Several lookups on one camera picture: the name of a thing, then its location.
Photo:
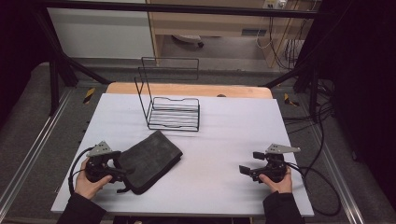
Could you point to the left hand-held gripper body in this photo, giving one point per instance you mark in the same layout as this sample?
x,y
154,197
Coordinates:
x,y
99,149

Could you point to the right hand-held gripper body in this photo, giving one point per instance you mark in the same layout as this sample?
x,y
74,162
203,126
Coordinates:
x,y
275,168

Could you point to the dark grey cloth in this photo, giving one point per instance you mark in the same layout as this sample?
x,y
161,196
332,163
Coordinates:
x,y
149,158

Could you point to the person's right hand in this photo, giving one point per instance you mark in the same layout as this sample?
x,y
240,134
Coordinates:
x,y
281,186

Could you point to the person's left hand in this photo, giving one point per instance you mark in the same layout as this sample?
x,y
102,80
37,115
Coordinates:
x,y
87,186

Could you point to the yellow black striped tape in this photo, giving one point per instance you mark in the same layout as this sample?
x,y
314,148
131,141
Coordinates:
x,y
89,95
290,100

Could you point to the wooden table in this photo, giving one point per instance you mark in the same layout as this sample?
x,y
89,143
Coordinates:
x,y
218,90

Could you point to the white panel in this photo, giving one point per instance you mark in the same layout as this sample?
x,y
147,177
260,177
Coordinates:
x,y
99,34

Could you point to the light wooden desk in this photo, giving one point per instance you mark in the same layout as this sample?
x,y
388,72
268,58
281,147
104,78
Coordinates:
x,y
218,26

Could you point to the grey chair base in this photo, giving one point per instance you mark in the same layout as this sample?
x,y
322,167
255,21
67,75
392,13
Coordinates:
x,y
188,39

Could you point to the white power strip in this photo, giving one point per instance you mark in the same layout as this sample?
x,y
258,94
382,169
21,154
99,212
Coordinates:
x,y
274,3

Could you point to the aluminium rail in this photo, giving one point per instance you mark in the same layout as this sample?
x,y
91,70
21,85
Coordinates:
x,y
34,146
339,174

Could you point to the black metal frame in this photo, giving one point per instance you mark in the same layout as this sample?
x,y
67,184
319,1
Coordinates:
x,y
186,10

